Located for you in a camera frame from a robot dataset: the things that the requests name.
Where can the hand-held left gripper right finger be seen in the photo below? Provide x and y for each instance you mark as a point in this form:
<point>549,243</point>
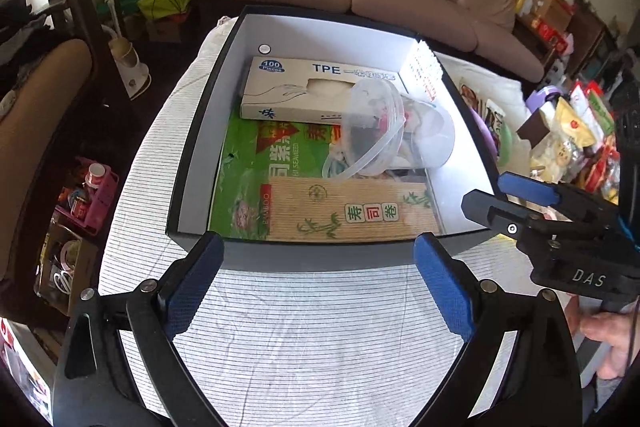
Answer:
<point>445,287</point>

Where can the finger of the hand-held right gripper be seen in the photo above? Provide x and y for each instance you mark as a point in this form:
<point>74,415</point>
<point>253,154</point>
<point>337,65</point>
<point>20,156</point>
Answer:
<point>525,187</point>
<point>490,209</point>

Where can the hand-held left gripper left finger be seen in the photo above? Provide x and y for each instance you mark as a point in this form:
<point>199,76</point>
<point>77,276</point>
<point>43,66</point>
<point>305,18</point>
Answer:
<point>192,287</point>

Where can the clear plastic cup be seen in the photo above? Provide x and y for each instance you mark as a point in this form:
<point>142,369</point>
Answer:
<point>430,137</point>

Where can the dark blue storage box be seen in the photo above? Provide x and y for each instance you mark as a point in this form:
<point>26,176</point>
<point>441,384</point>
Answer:
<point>310,257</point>

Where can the clear plastic tub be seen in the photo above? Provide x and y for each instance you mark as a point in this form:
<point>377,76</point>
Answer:
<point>370,127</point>

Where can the striped cloth covered desktop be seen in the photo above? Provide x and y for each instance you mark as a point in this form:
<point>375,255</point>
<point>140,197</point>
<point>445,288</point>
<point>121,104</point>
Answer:
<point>310,332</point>

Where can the person's right hand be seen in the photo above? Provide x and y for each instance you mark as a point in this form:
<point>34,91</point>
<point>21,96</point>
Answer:
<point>620,342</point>

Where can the clear bag of biscuits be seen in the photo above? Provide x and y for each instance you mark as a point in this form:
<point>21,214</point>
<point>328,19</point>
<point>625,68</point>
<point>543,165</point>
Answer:
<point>555,154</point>

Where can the green round lid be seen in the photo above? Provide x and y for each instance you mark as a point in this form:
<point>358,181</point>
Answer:
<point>505,144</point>

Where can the small brown box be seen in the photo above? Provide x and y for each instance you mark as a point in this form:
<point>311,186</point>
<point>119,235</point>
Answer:
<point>531,129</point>

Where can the purple pouch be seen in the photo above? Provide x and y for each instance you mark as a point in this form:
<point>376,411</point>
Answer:
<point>482,132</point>

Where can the chocolate packet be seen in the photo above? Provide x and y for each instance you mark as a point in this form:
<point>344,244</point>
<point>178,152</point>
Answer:
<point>495,119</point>
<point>472,97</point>

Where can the yellow snack bag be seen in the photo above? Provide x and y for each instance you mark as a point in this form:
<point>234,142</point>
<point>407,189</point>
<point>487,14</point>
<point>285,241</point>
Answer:
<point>575,124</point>

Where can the purple plastic jug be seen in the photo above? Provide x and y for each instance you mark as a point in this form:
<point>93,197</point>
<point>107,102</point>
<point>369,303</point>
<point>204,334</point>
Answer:
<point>542,99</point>

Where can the pile of snack packets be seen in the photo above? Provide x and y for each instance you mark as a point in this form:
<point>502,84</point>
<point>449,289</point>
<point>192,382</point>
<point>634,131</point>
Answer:
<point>597,127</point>

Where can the green seaweed packet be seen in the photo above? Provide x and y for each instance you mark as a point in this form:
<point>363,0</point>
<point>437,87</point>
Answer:
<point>245,177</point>

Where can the pink plastic basket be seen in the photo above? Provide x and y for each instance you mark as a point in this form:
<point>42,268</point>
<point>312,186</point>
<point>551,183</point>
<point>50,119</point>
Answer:
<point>95,207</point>

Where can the cardboard box with tape rolls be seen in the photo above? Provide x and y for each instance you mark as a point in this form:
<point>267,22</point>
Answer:
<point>65,267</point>

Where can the bamboo sushi mat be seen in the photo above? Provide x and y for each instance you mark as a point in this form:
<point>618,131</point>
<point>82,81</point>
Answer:
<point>320,212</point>

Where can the dark wooden cabinet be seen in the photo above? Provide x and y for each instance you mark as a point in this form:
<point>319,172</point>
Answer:
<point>555,17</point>

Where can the white glove box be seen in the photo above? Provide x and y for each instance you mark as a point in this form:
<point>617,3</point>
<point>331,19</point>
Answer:
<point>290,87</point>

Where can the white small appliance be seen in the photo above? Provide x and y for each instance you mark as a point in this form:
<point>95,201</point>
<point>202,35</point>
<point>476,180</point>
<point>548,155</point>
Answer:
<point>127,67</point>

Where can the wooden chair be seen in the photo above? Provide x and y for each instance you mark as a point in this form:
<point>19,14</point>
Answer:
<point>45,107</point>

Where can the green bag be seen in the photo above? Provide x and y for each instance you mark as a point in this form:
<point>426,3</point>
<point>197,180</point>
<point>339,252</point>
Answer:
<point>162,3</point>

